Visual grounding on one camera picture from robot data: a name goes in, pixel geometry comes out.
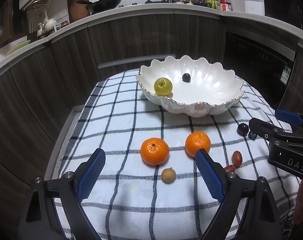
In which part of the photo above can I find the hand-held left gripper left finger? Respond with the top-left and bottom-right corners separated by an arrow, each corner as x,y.
18,148 -> 106,240

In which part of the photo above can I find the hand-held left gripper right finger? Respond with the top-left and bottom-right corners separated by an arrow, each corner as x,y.
195,149 -> 283,240

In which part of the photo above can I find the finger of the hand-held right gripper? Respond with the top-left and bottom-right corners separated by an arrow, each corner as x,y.
275,109 -> 303,128
249,117 -> 303,153

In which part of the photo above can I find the dark purple plum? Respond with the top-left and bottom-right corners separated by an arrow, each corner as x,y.
237,123 -> 250,137

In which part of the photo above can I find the orange mandarin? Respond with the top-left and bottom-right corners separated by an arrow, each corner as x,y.
185,131 -> 211,158
140,138 -> 170,166

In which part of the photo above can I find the brown longan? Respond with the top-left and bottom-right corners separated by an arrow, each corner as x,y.
162,168 -> 176,184

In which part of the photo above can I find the white scalloped ceramic bowl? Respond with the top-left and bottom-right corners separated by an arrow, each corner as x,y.
136,55 -> 244,118

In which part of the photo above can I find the person's right hand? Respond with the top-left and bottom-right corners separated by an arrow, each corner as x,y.
293,179 -> 303,225

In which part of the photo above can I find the green label sticker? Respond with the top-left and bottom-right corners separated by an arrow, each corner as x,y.
282,65 -> 291,83

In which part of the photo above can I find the white checked cloth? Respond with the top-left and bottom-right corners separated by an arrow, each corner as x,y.
53,68 -> 302,240

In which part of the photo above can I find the black built-in dishwasher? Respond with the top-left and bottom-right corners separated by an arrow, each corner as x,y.
223,31 -> 297,111

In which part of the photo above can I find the green apple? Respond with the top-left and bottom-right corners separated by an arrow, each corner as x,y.
154,78 -> 173,97

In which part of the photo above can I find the black countertop appliance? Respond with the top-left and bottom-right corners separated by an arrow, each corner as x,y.
263,0 -> 301,25

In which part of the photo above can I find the white teapot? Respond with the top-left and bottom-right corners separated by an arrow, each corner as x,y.
43,17 -> 57,31

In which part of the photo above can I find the white kitchen countertop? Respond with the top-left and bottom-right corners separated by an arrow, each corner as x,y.
0,2 -> 303,81

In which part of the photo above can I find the gas stove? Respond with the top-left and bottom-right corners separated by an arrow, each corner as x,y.
121,0 -> 170,7

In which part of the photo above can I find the brown cutting board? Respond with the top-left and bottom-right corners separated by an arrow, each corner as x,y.
67,0 -> 90,23

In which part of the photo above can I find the black wok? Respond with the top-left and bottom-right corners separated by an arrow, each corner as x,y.
76,0 -> 122,15

